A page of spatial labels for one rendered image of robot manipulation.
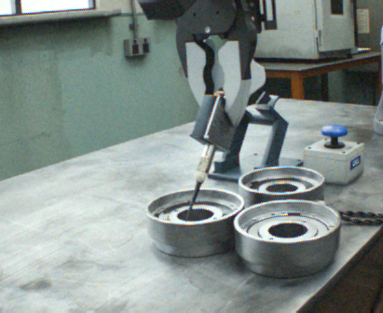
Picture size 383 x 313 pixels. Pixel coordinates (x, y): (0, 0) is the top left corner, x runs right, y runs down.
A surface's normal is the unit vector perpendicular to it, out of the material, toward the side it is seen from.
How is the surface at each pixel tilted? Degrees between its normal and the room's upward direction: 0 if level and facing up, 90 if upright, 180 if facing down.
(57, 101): 90
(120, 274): 0
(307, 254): 90
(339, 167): 90
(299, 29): 90
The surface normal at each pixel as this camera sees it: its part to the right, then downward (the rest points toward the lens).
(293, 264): -0.09, 0.26
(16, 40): 0.76, 0.11
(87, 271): -0.07, -0.96
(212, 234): 0.30, 0.22
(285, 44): -0.65, 0.23
